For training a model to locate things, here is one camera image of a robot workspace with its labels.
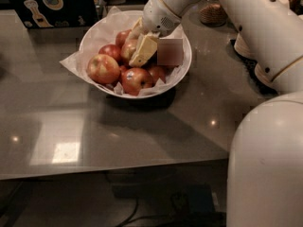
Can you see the front apple with sticker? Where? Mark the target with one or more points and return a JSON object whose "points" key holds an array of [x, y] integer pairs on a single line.
{"points": [[136, 79]]}

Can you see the black mat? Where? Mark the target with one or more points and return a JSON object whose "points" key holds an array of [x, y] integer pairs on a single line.
{"points": [[249, 66]]}

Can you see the front stack of paper bowls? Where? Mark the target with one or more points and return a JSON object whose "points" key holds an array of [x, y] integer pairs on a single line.
{"points": [[264, 75]]}

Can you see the white paper liner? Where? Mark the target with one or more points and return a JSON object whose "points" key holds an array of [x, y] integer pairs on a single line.
{"points": [[104, 32]]}

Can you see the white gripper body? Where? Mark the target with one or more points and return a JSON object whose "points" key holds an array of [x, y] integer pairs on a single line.
{"points": [[158, 15]]}

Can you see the white bowl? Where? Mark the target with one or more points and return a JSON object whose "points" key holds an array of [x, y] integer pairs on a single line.
{"points": [[186, 63]]}

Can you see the stack of paper bowls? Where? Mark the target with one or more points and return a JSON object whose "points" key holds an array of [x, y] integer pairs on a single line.
{"points": [[242, 48], [264, 75]]}

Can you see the red apple top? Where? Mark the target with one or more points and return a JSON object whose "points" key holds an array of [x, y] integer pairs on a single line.
{"points": [[121, 37]]}

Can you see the black power box under table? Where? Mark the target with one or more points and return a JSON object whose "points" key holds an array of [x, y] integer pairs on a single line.
{"points": [[202, 199]]}

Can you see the red apple front right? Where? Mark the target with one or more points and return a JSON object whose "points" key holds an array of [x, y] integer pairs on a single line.
{"points": [[157, 73]]}

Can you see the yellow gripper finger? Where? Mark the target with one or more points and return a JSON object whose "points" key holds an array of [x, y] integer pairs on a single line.
{"points": [[137, 30], [145, 49]]}

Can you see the rear stack of paper bowls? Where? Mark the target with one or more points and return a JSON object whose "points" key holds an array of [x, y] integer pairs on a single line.
{"points": [[242, 48]]}

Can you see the black laptop with stickers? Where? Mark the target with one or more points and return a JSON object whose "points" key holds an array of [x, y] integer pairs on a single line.
{"points": [[55, 13]]}

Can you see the large yellow-red apple left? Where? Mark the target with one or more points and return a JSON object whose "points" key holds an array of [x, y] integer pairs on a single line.
{"points": [[103, 69]]}

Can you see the red apple back left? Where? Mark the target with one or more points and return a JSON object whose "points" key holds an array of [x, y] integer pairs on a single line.
{"points": [[111, 50]]}

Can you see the glass jar with nuts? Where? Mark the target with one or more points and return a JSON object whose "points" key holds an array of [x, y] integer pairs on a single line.
{"points": [[211, 13]]}

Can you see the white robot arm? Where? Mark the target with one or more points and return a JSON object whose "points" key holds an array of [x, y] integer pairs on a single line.
{"points": [[265, 170]]}

